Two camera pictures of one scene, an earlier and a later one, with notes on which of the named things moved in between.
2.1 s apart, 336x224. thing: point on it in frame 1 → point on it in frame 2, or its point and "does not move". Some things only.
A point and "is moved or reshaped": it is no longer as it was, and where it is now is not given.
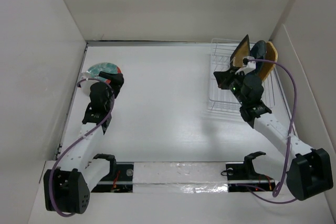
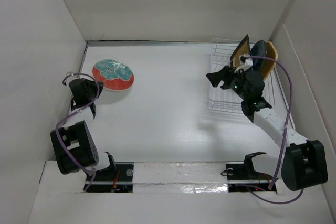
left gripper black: x=116 y=83 → x=91 y=83
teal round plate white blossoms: x=258 y=52 does not move
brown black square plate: x=241 y=51 does not move
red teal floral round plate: x=92 y=76 is moved or reshaped
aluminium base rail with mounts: x=179 y=178 does not move
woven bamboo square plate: x=270 y=61 does not move
